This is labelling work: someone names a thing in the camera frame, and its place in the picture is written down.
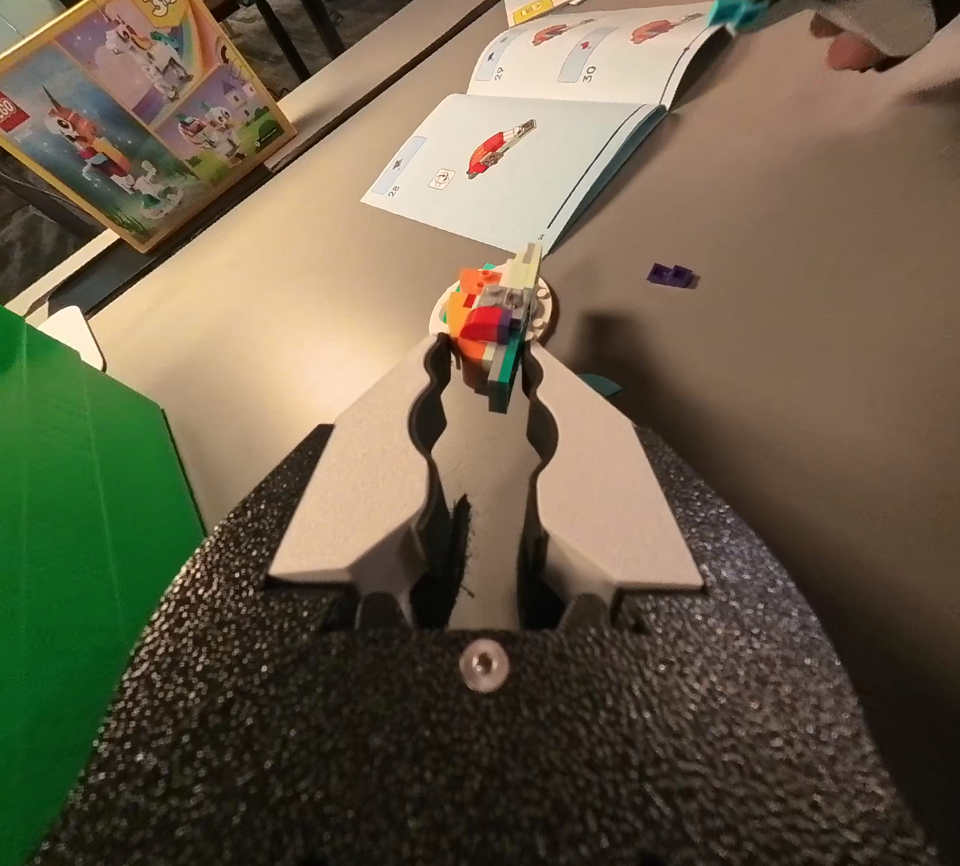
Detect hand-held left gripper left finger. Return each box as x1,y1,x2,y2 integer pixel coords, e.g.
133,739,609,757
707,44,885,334
267,333,453,623

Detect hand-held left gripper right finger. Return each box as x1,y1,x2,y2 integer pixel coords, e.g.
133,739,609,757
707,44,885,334
521,345,706,604

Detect small teal orange brick assembly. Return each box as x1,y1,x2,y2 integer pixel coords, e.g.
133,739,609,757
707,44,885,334
706,0,770,33

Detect teal brick model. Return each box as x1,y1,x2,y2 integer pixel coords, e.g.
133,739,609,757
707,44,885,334
427,277,560,357

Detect orange toy brick model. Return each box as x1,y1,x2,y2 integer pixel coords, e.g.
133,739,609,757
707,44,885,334
446,243,545,417

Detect green plastic bin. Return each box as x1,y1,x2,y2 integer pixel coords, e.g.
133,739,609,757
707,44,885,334
0,303,207,866

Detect yellow toy brick set box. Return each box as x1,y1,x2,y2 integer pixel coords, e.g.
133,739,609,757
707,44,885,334
0,0,297,253

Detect person's right hand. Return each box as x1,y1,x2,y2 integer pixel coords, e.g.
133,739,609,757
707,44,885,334
825,29,890,73

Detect open pale blue instruction booklet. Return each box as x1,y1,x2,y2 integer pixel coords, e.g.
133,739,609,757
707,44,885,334
360,2,732,259

